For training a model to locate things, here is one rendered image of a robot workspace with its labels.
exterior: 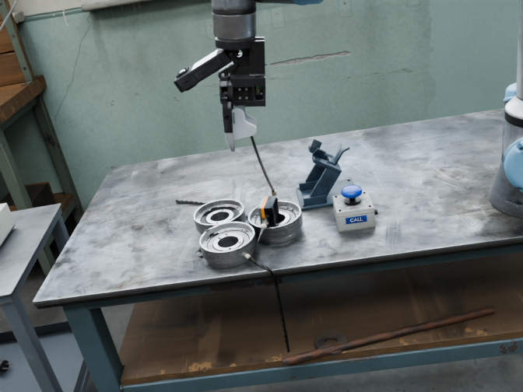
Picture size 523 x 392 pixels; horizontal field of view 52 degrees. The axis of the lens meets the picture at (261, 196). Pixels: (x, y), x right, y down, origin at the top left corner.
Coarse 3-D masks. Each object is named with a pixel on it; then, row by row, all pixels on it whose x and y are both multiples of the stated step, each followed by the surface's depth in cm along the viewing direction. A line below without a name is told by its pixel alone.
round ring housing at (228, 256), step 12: (216, 228) 104; (228, 228) 104; (240, 228) 103; (252, 228) 101; (204, 240) 101; (216, 240) 101; (228, 240) 102; (240, 240) 99; (252, 240) 97; (204, 252) 97; (216, 252) 95; (228, 252) 95; (240, 252) 96; (252, 252) 98; (216, 264) 98; (228, 264) 97; (240, 264) 97
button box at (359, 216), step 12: (336, 204) 103; (348, 204) 102; (360, 204) 101; (372, 204) 101; (336, 216) 102; (348, 216) 100; (360, 216) 100; (372, 216) 100; (348, 228) 101; (360, 228) 101; (372, 228) 101
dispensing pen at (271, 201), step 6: (270, 198) 103; (276, 198) 104; (270, 204) 101; (276, 204) 104; (264, 210) 101; (270, 210) 100; (276, 210) 103; (264, 216) 101; (270, 216) 101; (276, 216) 103; (264, 222) 99; (270, 222) 102; (264, 228) 98; (258, 240) 94
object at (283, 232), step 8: (256, 208) 107; (280, 208) 108; (288, 208) 107; (296, 208) 106; (248, 216) 105; (256, 216) 107; (280, 216) 106; (288, 216) 105; (296, 216) 104; (280, 224) 102; (288, 224) 100; (296, 224) 101; (256, 232) 102; (264, 232) 101; (272, 232) 100; (280, 232) 100; (288, 232) 101; (296, 232) 102; (264, 240) 102; (272, 240) 102; (280, 240) 102; (288, 240) 102
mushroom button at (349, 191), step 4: (344, 188) 102; (348, 188) 101; (352, 188) 101; (356, 188) 101; (360, 188) 101; (344, 192) 101; (348, 192) 100; (352, 192) 100; (356, 192) 100; (360, 192) 100; (344, 196) 101; (348, 196) 100; (352, 196) 100; (356, 196) 100; (352, 200) 102
